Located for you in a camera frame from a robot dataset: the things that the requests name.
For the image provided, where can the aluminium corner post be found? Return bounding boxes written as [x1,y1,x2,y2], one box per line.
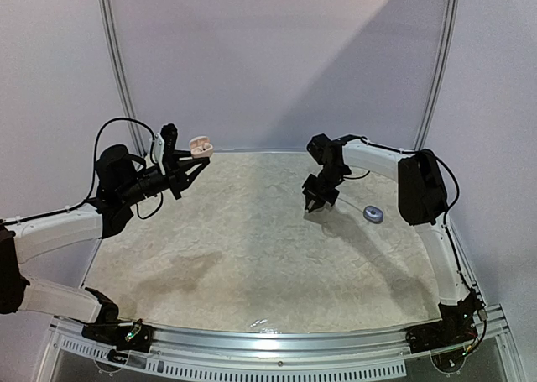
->
[414,0,459,149]
[95,0,147,158]

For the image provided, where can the white round case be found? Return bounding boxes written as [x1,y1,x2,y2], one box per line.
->
[189,136,214,158]

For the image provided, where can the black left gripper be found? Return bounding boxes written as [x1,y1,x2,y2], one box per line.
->
[118,149,208,206]

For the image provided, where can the blue earbud charging case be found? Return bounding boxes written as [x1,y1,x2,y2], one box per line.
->
[362,206,384,224]

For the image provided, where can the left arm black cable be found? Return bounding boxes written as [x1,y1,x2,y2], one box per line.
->
[0,118,169,228]

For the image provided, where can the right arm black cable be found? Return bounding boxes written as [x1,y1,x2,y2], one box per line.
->
[335,136,490,349]

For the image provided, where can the left aluminium corner post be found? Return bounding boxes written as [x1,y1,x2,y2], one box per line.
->
[95,0,147,158]

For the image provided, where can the right aluminium corner post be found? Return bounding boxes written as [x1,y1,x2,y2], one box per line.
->
[414,0,459,149]

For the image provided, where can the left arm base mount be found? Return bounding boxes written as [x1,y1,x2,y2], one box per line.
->
[81,319,155,353]

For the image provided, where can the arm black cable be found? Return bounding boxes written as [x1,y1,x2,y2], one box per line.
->
[335,136,490,349]
[0,118,169,228]

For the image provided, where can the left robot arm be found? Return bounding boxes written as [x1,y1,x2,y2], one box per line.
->
[1,137,214,343]

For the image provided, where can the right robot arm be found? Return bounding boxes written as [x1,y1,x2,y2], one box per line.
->
[302,133,484,312]

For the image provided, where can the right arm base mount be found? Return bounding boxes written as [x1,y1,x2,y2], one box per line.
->
[405,292,487,353]

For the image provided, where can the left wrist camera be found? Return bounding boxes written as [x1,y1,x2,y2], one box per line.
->
[150,123,178,174]

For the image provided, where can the aluminium front rail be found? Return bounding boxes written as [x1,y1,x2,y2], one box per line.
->
[38,306,522,381]

